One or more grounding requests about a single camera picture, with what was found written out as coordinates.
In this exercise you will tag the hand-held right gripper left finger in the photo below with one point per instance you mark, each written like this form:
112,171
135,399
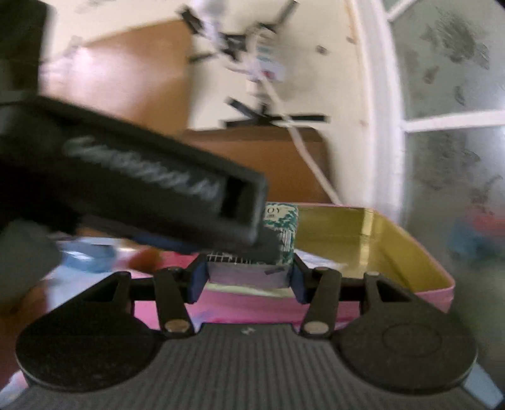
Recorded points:
199,282

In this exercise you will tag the pink tin box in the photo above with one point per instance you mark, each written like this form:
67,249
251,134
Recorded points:
374,244

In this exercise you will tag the blue plastic packet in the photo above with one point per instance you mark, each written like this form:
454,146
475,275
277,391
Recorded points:
86,256

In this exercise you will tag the green patterned small box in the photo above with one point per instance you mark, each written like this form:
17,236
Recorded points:
282,224

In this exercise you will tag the brown wooden door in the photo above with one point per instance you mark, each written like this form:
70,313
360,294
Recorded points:
118,79

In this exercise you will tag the black tape cross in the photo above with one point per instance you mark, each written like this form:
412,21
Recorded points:
272,118

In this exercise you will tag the white power strip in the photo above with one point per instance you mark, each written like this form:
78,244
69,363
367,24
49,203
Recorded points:
270,59

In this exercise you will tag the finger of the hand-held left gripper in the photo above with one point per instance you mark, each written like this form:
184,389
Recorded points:
268,246
169,242

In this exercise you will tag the black tape strips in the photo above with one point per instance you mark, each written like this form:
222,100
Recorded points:
232,41

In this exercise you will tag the white window frame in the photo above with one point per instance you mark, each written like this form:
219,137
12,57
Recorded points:
384,118

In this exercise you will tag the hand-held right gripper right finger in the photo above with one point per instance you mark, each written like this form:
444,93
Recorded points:
299,284

